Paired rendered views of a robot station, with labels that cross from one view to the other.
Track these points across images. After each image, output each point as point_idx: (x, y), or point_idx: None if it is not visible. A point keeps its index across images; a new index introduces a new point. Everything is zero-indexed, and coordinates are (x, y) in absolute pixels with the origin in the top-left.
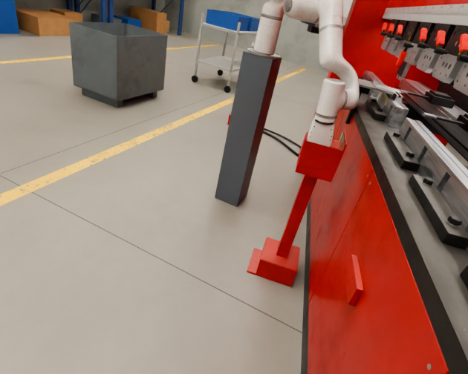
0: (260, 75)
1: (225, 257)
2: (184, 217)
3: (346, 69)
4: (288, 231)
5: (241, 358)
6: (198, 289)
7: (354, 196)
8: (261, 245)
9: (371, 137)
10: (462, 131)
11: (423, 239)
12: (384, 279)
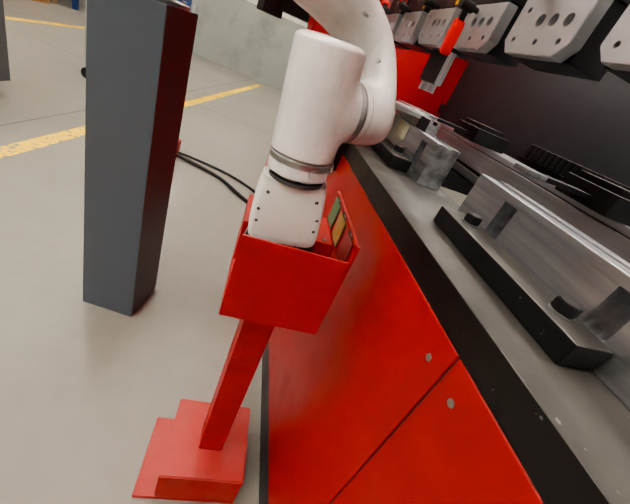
0: (141, 43)
1: (80, 467)
2: None
3: (365, 9)
4: (220, 411)
5: None
6: None
7: (379, 387)
8: (174, 403)
9: (414, 223)
10: (559, 205)
11: None
12: None
